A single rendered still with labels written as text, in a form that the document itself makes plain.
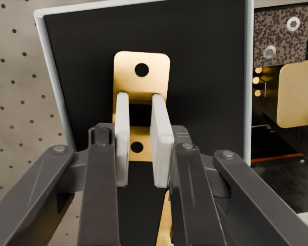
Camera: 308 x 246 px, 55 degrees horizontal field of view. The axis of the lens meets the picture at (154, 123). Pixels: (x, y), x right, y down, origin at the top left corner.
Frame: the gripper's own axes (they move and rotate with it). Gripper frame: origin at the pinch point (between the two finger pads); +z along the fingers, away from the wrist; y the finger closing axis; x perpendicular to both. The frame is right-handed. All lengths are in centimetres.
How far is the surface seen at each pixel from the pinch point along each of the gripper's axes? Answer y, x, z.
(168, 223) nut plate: 3.2, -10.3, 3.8
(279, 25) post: 12.1, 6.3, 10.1
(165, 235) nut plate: 3.1, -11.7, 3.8
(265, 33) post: 11.0, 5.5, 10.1
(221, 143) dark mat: 6.7, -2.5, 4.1
